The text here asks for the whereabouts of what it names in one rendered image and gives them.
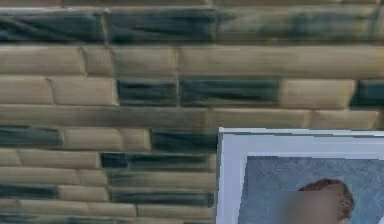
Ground white framed portrait picture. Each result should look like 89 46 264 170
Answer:
215 126 384 224

